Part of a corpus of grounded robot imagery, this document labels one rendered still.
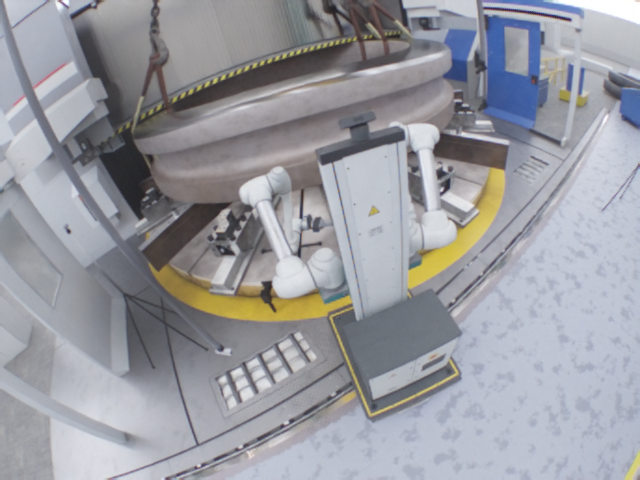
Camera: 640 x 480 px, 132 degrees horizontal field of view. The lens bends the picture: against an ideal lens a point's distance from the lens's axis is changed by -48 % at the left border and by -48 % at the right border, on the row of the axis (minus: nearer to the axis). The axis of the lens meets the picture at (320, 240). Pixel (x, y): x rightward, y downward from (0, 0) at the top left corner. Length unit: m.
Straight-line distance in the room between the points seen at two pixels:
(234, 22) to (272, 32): 0.72
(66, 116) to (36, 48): 1.09
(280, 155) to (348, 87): 0.86
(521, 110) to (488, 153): 2.99
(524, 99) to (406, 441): 6.18
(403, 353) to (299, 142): 1.91
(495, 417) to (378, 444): 0.89
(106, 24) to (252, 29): 2.50
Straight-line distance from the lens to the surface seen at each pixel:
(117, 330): 3.93
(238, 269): 2.81
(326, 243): 2.75
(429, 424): 2.23
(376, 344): 1.48
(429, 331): 1.52
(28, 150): 3.51
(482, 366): 2.42
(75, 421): 2.90
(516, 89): 6.60
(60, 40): 3.82
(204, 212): 3.75
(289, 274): 1.47
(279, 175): 1.67
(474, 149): 3.84
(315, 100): 2.31
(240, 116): 2.37
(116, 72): 5.07
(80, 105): 3.23
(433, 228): 1.60
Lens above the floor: 2.19
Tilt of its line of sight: 42 degrees down
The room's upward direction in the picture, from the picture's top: 17 degrees counter-clockwise
